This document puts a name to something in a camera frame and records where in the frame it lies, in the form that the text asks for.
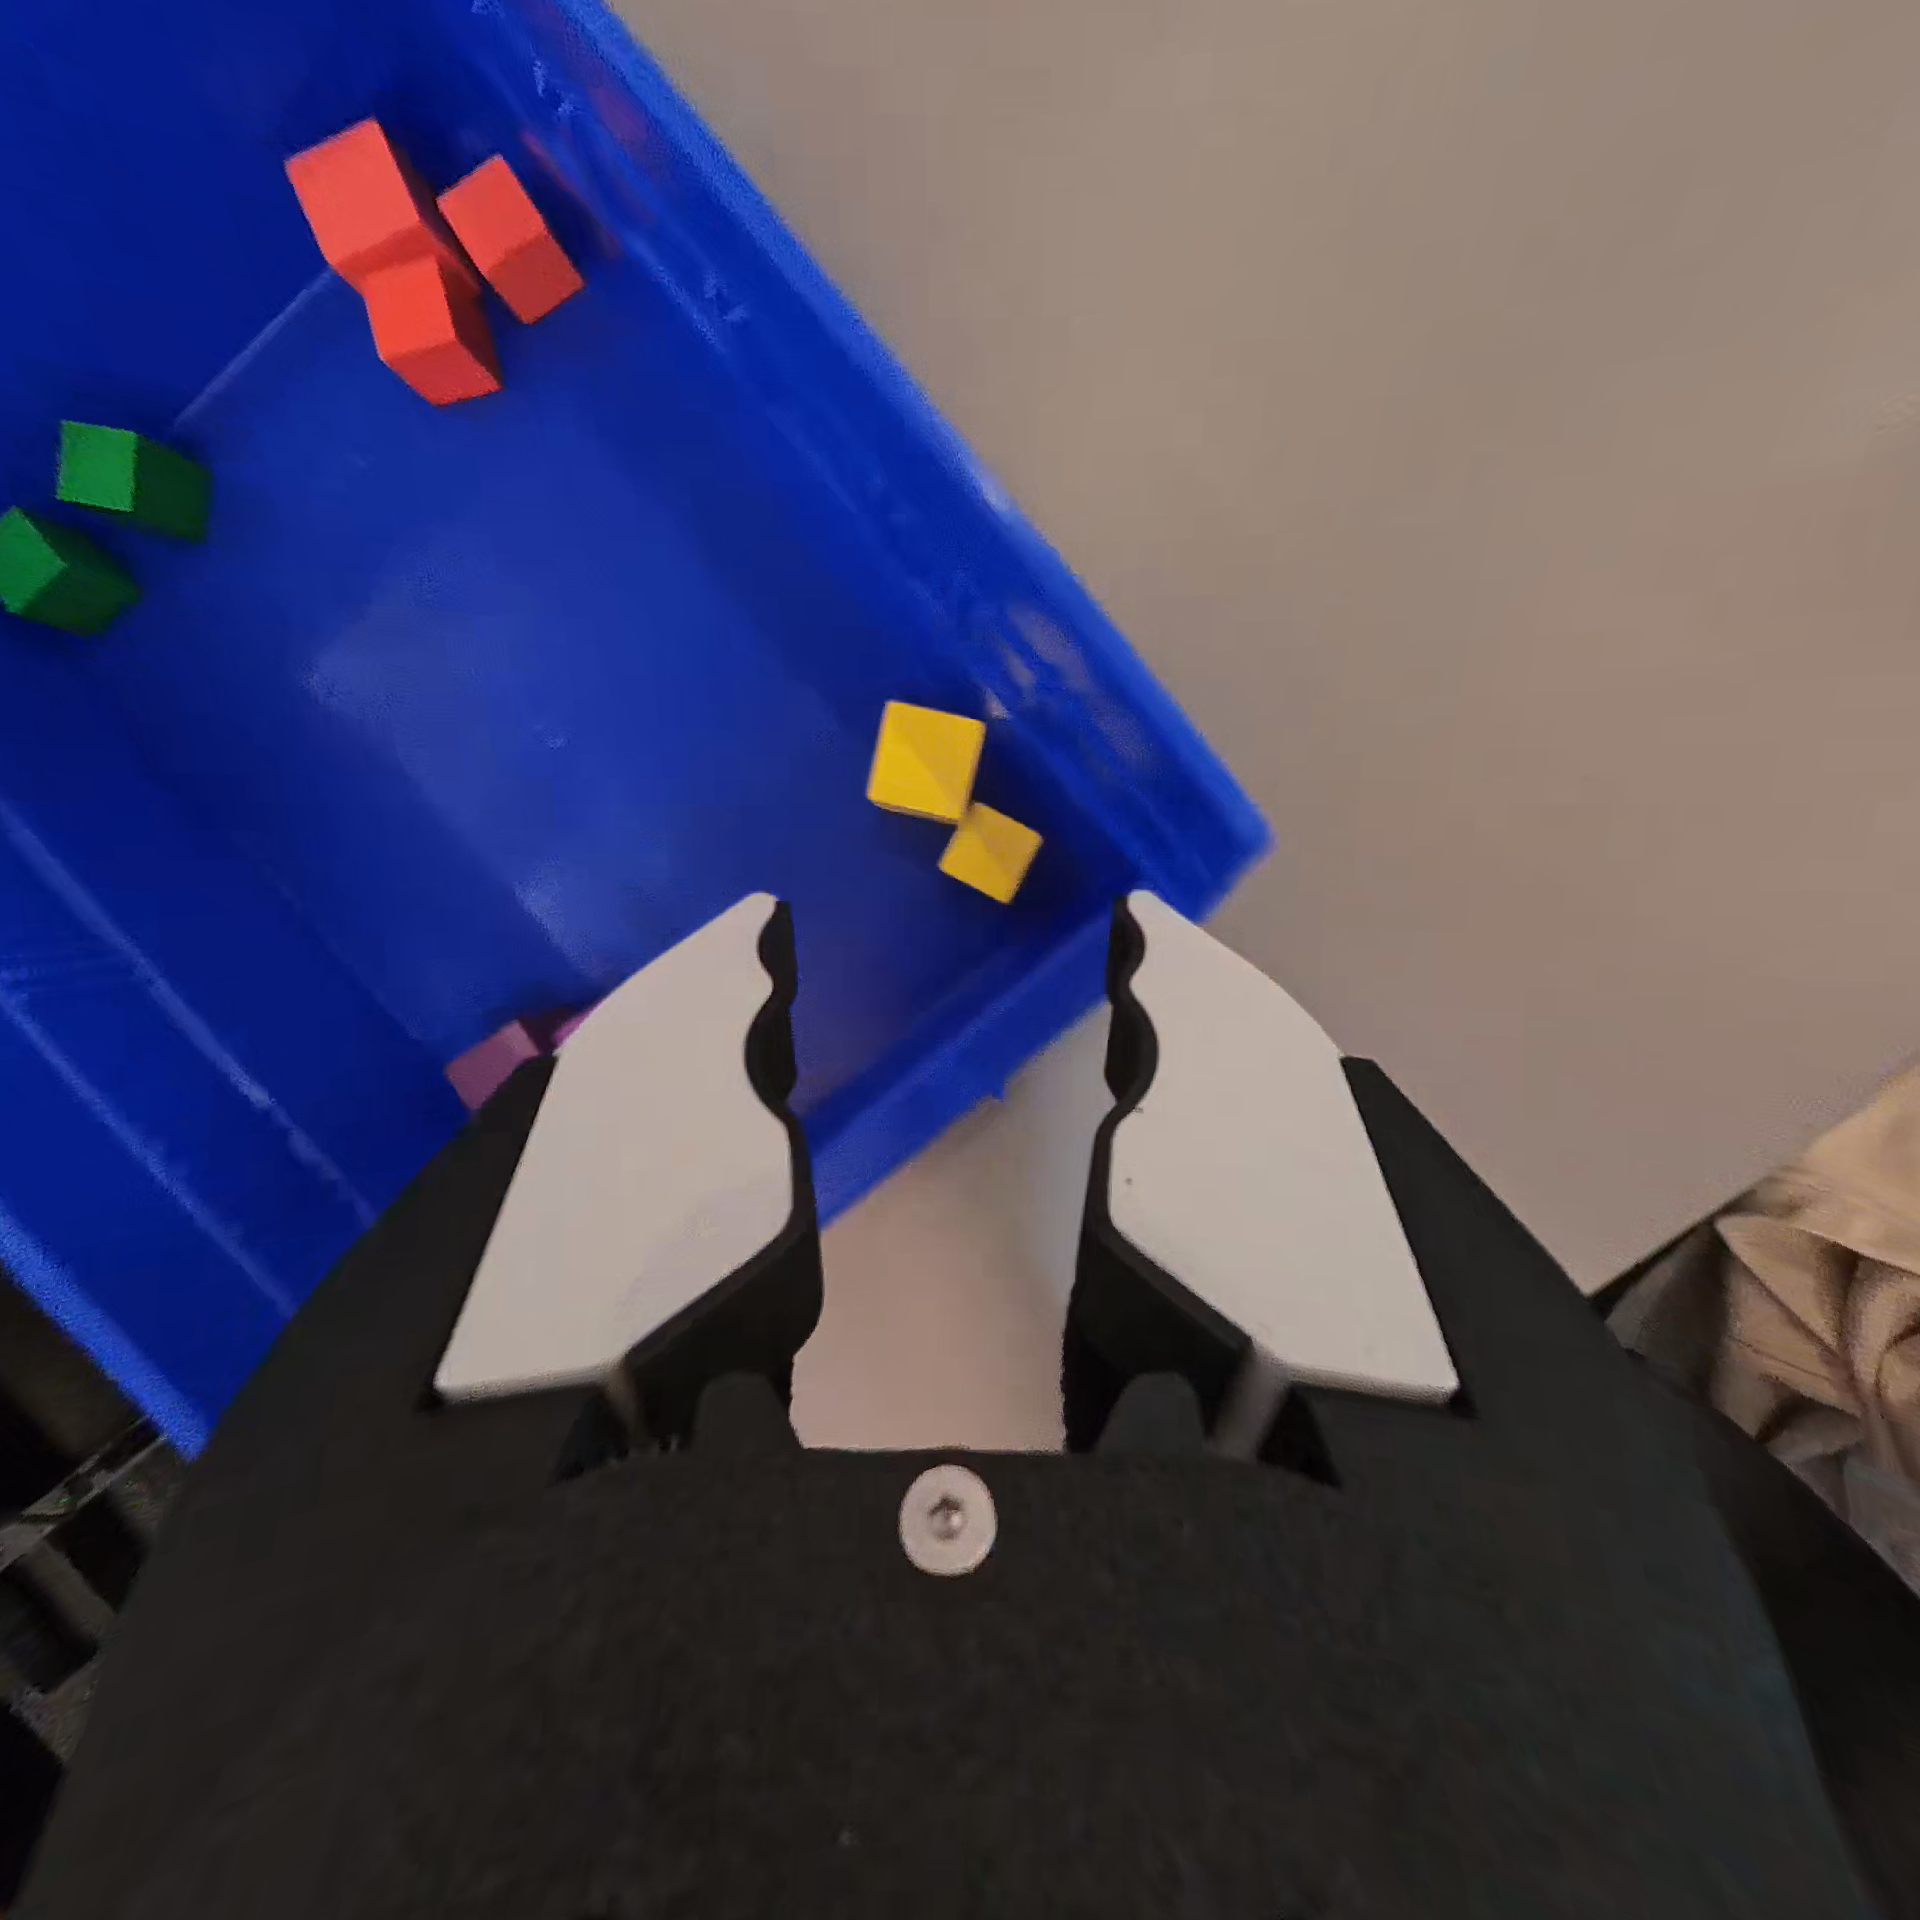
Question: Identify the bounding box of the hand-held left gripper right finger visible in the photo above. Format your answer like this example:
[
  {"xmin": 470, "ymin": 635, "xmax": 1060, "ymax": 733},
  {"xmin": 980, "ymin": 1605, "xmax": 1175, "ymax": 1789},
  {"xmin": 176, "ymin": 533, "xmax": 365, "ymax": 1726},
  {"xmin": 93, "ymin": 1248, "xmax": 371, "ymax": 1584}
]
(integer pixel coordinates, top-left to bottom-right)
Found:
[{"xmin": 1065, "ymin": 887, "xmax": 1462, "ymax": 1454}]

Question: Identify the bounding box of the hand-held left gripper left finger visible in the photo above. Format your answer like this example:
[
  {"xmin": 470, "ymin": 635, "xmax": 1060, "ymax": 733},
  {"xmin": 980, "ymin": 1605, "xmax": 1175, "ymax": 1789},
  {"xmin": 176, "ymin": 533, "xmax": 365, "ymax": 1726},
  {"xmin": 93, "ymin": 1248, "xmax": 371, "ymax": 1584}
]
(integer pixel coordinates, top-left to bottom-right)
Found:
[{"xmin": 434, "ymin": 897, "xmax": 827, "ymax": 1429}]

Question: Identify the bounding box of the purple wooden cube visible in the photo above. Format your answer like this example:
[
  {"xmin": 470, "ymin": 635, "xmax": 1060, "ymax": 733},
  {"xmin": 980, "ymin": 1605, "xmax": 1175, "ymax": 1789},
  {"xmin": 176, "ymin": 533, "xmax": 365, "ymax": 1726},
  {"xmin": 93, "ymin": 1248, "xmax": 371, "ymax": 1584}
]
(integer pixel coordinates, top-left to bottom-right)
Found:
[{"xmin": 443, "ymin": 1009, "xmax": 589, "ymax": 1113}]

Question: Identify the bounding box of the yellow wooden cube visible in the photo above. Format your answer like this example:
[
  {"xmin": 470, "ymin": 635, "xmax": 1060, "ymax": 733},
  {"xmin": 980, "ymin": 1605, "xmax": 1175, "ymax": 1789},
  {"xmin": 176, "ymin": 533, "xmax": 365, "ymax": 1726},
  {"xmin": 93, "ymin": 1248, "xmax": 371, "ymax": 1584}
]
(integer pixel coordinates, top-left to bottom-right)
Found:
[
  {"xmin": 936, "ymin": 804, "xmax": 1045, "ymax": 908},
  {"xmin": 866, "ymin": 702, "xmax": 989, "ymax": 828}
]

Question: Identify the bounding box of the blue plastic bin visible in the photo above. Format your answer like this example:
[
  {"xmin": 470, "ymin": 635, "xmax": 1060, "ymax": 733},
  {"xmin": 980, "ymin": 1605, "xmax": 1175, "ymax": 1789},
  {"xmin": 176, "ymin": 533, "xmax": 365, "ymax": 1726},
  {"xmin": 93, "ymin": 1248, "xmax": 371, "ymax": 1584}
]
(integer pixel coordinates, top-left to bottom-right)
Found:
[{"xmin": 0, "ymin": 0, "xmax": 1277, "ymax": 1458}]

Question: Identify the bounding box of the red wooden cube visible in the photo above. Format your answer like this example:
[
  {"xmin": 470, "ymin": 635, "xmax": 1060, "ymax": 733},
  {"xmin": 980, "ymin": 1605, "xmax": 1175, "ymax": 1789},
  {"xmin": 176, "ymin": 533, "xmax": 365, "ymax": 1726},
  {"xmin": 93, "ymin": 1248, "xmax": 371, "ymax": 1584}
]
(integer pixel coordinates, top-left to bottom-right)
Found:
[
  {"xmin": 287, "ymin": 118, "xmax": 436, "ymax": 288},
  {"xmin": 371, "ymin": 258, "xmax": 505, "ymax": 409},
  {"xmin": 434, "ymin": 153, "xmax": 587, "ymax": 325}
]

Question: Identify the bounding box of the green wooden cube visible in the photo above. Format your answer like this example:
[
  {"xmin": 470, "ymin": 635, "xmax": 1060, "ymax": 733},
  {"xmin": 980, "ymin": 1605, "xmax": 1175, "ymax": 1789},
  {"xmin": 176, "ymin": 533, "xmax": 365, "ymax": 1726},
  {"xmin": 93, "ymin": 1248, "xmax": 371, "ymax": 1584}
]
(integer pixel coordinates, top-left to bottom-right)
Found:
[
  {"xmin": 0, "ymin": 512, "xmax": 145, "ymax": 639},
  {"xmin": 58, "ymin": 424, "xmax": 208, "ymax": 544}
]

